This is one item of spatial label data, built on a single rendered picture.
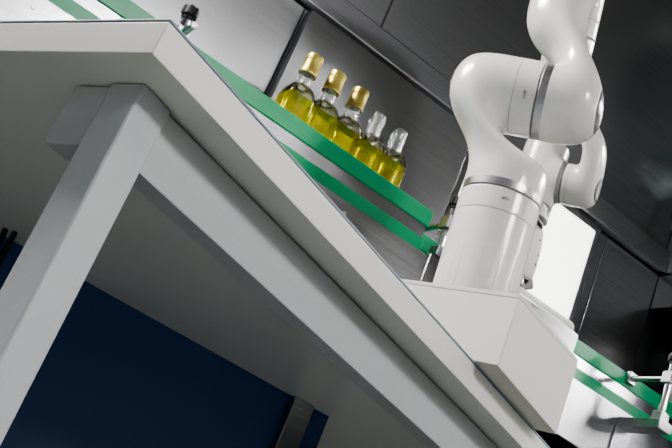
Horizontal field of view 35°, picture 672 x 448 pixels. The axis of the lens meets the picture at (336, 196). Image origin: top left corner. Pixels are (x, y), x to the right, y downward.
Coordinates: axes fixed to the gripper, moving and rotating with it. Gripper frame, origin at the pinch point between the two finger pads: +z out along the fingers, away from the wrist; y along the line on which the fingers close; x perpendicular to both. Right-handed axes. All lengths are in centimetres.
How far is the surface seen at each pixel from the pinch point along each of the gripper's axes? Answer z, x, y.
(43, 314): 52, 57, 89
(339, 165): -7.9, -10.0, 33.8
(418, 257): -0.9, -7.4, 13.5
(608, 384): -6, -17, -50
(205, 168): 32, 53, 81
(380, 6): -59, -38, 24
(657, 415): -1, -5, -53
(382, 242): 0.6, -7.7, 21.4
